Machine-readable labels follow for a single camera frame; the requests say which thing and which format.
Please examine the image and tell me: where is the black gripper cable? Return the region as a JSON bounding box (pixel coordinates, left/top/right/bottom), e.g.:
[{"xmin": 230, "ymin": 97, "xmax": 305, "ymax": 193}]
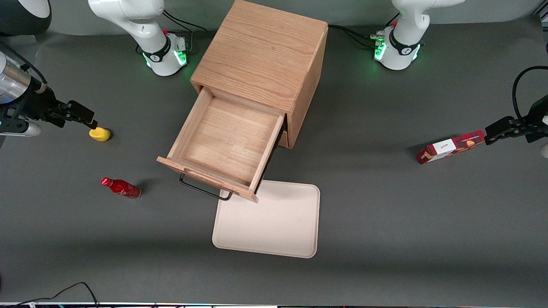
[
  {"xmin": 512, "ymin": 66, "xmax": 548, "ymax": 124},
  {"xmin": 0, "ymin": 41, "xmax": 48, "ymax": 92}
]

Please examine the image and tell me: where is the thin black loose cable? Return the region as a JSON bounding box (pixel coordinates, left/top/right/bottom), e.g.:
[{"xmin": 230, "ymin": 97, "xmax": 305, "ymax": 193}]
[{"xmin": 0, "ymin": 282, "xmax": 100, "ymax": 308}]

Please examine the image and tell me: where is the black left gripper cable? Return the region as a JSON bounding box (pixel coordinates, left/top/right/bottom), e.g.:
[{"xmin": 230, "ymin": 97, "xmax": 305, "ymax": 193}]
[{"xmin": 512, "ymin": 66, "xmax": 548, "ymax": 124}]

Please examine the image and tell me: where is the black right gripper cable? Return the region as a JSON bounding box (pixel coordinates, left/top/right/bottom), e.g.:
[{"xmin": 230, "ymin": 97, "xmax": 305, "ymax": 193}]
[{"xmin": 0, "ymin": 41, "xmax": 48, "ymax": 92}]

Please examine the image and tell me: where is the black right arm base cable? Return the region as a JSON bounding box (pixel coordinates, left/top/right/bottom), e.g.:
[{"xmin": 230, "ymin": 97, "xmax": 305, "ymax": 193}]
[{"xmin": 162, "ymin": 9, "xmax": 208, "ymax": 54}]

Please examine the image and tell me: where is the beige rectangular tray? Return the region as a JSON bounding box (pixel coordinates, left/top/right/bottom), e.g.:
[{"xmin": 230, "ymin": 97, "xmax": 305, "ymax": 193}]
[{"xmin": 212, "ymin": 180, "xmax": 321, "ymax": 259}]

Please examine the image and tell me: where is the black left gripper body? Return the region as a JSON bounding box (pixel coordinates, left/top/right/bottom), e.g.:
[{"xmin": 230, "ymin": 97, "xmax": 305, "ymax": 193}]
[{"xmin": 516, "ymin": 95, "xmax": 548, "ymax": 143}]

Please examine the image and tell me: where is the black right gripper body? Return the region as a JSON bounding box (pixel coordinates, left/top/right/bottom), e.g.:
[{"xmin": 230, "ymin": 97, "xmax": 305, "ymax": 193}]
[{"xmin": 24, "ymin": 85, "xmax": 71, "ymax": 129}]

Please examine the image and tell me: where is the red cookie box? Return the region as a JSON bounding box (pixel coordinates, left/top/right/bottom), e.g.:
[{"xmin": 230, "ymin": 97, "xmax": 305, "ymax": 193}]
[{"xmin": 417, "ymin": 130, "xmax": 485, "ymax": 165}]

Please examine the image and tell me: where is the red soda bottle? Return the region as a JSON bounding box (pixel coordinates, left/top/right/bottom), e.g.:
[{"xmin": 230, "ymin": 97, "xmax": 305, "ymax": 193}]
[{"xmin": 101, "ymin": 177, "xmax": 142, "ymax": 199}]

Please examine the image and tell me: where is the wooden drawer with recessed front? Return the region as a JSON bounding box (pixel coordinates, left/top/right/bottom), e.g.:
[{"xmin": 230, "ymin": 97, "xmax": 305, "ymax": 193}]
[{"xmin": 156, "ymin": 87, "xmax": 286, "ymax": 203}]

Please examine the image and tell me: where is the black arm base cable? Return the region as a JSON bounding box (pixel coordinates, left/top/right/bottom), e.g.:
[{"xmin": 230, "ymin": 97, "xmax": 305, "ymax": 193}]
[
  {"xmin": 162, "ymin": 9, "xmax": 208, "ymax": 54},
  {"xmin": 328, "ymin": 24, "xmax": 386, "ymax": 48}
]

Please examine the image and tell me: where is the black metal drawer handle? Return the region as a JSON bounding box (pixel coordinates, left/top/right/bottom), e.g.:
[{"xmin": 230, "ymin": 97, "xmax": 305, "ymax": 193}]
[{"xmin": 179, "ymin": 173, "xmax": 233, "ymax": 201}]

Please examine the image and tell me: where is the black left arm base cable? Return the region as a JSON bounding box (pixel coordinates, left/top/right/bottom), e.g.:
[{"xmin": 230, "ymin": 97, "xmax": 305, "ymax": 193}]
[{"xmin": 328, "ymin": 24, "xmax": 386, "ymax": 48}]

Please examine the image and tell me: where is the oak wooden drawer cabinet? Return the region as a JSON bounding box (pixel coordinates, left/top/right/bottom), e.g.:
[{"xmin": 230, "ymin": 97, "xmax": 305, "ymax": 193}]
[{"xmin": 190, "ymin": 0, "xmax": 329, "ymax": 149}]

